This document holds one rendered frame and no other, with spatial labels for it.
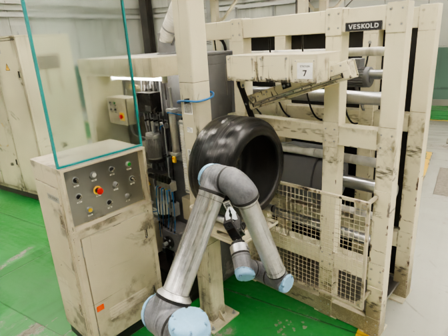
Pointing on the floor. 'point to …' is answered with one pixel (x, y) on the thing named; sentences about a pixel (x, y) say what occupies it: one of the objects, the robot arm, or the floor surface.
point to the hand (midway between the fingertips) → (229, 208)
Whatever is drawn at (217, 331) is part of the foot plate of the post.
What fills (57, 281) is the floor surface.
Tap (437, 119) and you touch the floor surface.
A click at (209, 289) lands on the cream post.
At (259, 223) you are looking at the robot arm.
